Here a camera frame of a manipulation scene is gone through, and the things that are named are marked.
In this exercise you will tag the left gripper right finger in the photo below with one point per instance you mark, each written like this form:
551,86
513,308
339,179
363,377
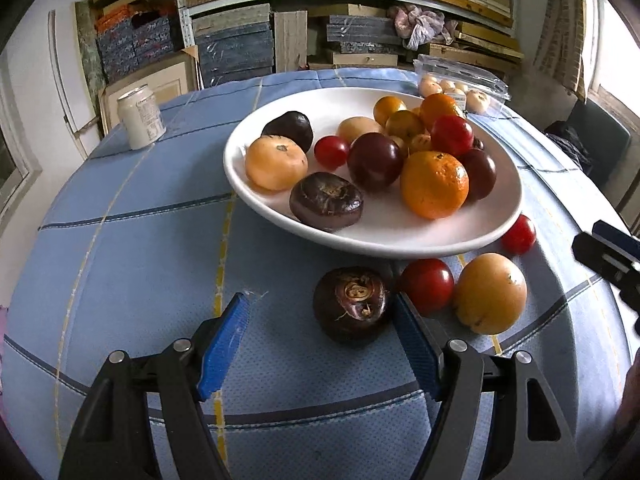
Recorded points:
451,373

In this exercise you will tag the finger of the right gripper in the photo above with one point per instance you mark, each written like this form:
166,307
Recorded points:
609,263
618,239

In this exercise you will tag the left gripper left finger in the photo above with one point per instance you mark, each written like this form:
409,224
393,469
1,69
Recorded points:
188,372

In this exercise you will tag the large yellow-orange persimmon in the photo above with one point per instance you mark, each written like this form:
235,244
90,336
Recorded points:
490,294

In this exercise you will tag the dark brown mangosteen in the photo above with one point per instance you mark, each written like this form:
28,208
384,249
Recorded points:
352,305

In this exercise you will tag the red cherry tomato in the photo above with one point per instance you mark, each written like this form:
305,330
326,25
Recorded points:
520,237

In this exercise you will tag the dark clothing pile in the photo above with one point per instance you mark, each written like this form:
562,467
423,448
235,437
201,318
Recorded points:
566,138

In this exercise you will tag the blue checked tablecloth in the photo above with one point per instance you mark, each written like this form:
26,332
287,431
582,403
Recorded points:
140,247

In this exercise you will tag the orange mandarin on plate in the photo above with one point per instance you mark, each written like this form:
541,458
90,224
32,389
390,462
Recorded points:
433,184

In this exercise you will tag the window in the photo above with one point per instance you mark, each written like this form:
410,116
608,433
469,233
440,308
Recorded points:
611,56

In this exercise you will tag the dark purple mangosteen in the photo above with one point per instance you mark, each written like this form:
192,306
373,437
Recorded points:
326,202

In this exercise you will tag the small striped orange fruit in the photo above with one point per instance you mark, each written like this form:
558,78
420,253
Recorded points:
420,143

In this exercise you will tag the dark red plum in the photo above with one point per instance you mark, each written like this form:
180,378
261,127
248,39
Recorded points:
374,162

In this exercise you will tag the white drink can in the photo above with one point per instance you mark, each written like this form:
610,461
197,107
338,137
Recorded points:
138,111

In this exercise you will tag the pink crumpled cloth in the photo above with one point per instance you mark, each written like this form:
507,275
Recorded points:
417,26

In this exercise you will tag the cardboard picture frame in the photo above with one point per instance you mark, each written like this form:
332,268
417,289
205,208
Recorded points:
173,76

